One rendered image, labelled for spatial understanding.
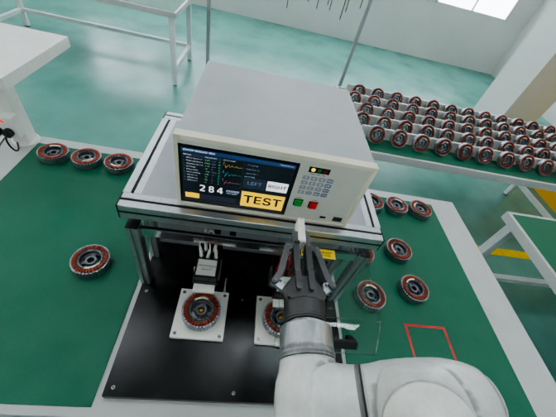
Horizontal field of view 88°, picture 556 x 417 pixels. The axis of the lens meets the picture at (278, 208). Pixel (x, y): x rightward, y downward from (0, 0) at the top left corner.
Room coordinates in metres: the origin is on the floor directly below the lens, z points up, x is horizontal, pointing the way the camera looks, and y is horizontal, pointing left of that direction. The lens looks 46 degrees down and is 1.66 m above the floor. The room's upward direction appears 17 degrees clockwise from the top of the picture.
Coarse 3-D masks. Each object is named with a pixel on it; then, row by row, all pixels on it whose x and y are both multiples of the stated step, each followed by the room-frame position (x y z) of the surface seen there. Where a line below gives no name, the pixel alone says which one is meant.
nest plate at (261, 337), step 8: (256, 296) 0.45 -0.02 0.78; (264, 296) 0.45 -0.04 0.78; (256, 304) 0.42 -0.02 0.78; (264, 304) 0.43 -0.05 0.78; (256, 312) 0.39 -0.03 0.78; (256, 320) 0.37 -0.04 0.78; (256, 328) 0.35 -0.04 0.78; (264, 328) 0.35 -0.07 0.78; (256, 336) 0.32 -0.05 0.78; (264, 336) 0.33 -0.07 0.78; (272, 336) 0.34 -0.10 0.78; (256, 344) 0.30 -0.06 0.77; (264, 344) 0.31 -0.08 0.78; (272, 344) 0.31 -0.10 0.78
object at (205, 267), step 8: (208, 248) 0.49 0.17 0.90; (200, 264) 0.42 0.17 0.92; (208, 264) 0.43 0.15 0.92; (216, 264) 0.44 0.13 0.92; (200, 272) 0.40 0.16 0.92; (208, 272) 0.40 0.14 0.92; (216, 272) 0.41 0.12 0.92; (192, 280) 0.38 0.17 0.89; (200, 280) 0.38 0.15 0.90; (208, 280) 0.39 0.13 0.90; (216, 280) 0.40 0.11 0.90; (200, 288) 0.37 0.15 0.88; (208, 288) 0.38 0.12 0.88
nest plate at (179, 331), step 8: (184, 296) 0.38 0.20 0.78; (216, 296) 0.41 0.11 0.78; (224, 296) 0.41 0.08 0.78; (224, 304) 0.39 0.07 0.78; (176, 312) 0.32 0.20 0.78; (192, 312) 0.34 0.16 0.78; (224, 312) 0.37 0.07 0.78; (176, 320) 0.30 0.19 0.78; (224, 320) 0.34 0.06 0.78; (176, 328) 0.28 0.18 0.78; (184, 328) 0.29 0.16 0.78; (192, 328) 0.29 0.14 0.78; (208, 328) 0.31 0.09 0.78; (216, 328) 0.31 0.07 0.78; (176, 336) 0.26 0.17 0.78; (184, 336) 0.27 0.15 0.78; (192, 336) 0.27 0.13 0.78; (200, 336) 0.28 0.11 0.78; (208, 336) 0.29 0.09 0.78; (216, 336) 0.29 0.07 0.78
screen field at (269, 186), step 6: (246, 180) 0.48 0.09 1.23; (252, 180) 0.49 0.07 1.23; (258, 180) 0.49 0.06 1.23; (264, 180) 0.49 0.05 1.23; (246, 186) 0.48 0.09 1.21; (252, 186) 0.49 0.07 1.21; (258, 186) 0.49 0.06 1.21; (264, 186) 0.49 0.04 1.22; (270, 186) 0.49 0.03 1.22; (276, 186) 0.50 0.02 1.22; (282, 186) 0.50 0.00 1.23; (288, 186) 0.50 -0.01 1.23; (282, 192) 0.50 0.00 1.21
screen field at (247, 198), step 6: (246, 192) 0.48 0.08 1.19; (252, 192) 0.49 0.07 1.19; (246, 198) 0.48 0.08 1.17; (252, 198) 0.49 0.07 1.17; (258, 198) 0.49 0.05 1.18; (264, 198) 0.49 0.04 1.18; (270, 198) 0.50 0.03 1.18; (276, 198) 0.50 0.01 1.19; (282, 198) 0.50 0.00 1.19; (240, 204) 0.48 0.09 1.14; (246, 204) 0.48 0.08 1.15; (252, 204) 0.49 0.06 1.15; (258, 204) 0.49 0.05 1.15; (264, 204) 0.49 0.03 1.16; (270, 204) 0.50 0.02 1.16; (276, 204) 0.50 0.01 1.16; (282, 204) 0.50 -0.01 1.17
